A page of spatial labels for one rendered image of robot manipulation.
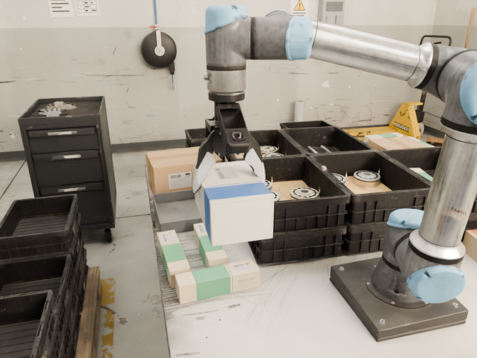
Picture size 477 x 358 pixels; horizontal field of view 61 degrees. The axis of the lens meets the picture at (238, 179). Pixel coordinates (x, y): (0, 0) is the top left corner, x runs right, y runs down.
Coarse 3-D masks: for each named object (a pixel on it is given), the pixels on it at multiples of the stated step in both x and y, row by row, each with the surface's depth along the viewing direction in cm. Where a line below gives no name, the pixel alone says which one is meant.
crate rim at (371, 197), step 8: (352, 152) 164; (360, 152) 164; (368, 152) 164; (376, 152) 164; (392, 160) 155; (400, 168) 148; (416, 176) 140; (424, 184) 135; (352, 192) 127; (376, 192) 127; (384, 192) 127; (392, 192) 127; (400, 192) 128; (408, 192) 128; (416, 192) 129; (424, 192) 130; (352, 200) 126; (360, 200) 126; (368, 200) 126; (376, 200) 127
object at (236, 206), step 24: (216, 168) 88; (240, 168) 88; (216, 192) 76; (240, 192) 76; (264, 192) 76; (216, 216) 73; (240, 216) 74; (264, 216) 76; (216, 240) 75; (240, 240) 76
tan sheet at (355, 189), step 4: (352, 176) 166; (348, 180) 162; (352, 180) 162; (348, 184) 159; (352, 184) 159; (380, 184) 159; (352, 188) 155; (356, 188) 155; (360, 188) 155; (364, 188) 155; (368, 188) 155; (372, 188) 155; (376, 188) 155; (380, 188) 155; (384, 188) 155; (388, 188) 155; (356, 192) 151; (360, 192) 151; (364, 192) 151; (368, 192) 151
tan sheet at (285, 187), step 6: (300, 180) 162; (276, 186) 157; (282, 186) 157; (288, 186) 157; (294, 186) 157; (300, 186) 157; (306, 186) 157; (282, 192) 151; (288, 192) 151; (282, 198) 147; (288, 198) 147
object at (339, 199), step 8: (240, 160) 155; (264, 160) 156; (312, 160) 155; (320, 168) 147; (328, 176) 140; (336, 184) 134; (344, 192) 127; (280, 200) 122; (288, 200) 122; (296, 200) 122; (304, 200) 122; (312, 200) 122; (320, 200) 123; (328, 200) 124; (336, 200) 124; (344, 200) 125; (280, 208) 121; (288, 208) 122
